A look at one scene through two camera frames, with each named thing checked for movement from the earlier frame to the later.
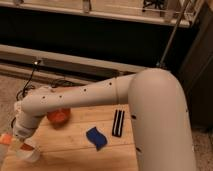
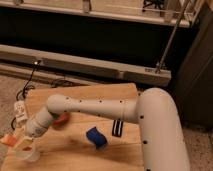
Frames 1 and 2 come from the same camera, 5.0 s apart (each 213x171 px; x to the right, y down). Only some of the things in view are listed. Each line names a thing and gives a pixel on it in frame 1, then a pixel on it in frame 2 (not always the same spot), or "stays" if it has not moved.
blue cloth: [97, 138] stays
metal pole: [173, 33] stays
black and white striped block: [118, 123] stays
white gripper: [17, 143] to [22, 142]
